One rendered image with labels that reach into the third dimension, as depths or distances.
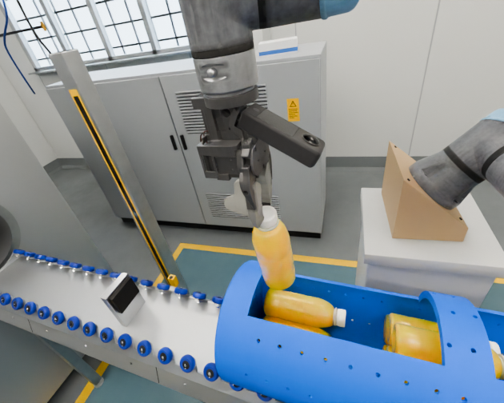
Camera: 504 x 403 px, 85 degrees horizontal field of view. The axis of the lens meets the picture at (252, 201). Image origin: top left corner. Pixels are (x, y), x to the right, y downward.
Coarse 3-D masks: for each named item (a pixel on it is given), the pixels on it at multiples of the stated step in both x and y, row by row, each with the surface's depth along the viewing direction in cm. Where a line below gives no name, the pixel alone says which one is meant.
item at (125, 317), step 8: (120, 280) 88; (128, 280) 88; (112, 288) 85; (120, 288) 86; (128, 288) 88; (136, 288) 91; (104, 296) 83; (112, 296) 84; (120, 296) 85; (128, 296) 88; (136, 296) 94; (112, 304) 85; (120, 304) 86; (128, 304) 89; (136, 304) 94; (112, 312) 87; (120, 312) 86; (128, 312) 91; (136, 312) 95; (120, 320) 89; (128, 320) 91
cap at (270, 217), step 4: (264, 208) 47; (268, 208) 47; (272, 208) 46; (264, 212) 46; (268, 212) 46; (272, 212) 46; (276, 212) 46; (264, 216) 45; (268, 216) 45; (272, 216) 45; (276, 216) 45; (264, 220) 45; (268, 220) 44; (272, 220) 45; (276, 220) 46; (264, 224) 45; (268, 224) 45; (272, 224) 45; (264, 228) 46
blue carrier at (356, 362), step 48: (240, 288) 60; (288, 288) 78; (336, 288) 72; (240, 336) 55; (288, 336) 52; (336, 336) 74; (480, 336) 45; (240, 384) 58; (288, 384) 52; (336, 384) 48; (384, 384) 45; (432, 384) 43; (480, 384) 42
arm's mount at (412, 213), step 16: (400, 160) 74; (384, 176) 88; (400, 176) 68; (384, 192) 88; (400, 192) 68; (416, 192) 66; (400, 208) 70; (416, 208) 69; (432, 208) 68; (400, 224) 72; (416, 224) 71; (432, 224) 70; (448, 224) 69; (464, 224) 69; (448, 240) 72
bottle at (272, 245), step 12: (276, 228) 47; (252, 240) 50; (264, 240) 46; (276, 240) 46; (288, 240) 48; (264, 252) 48; (276, 252) 47; (288, 252) 50; (264, 264) 51; (276, 264) 50; (288, 264) 51; (264, 276) 55; (276, 276) 52; (288, 276) 54; (276, 288) 55
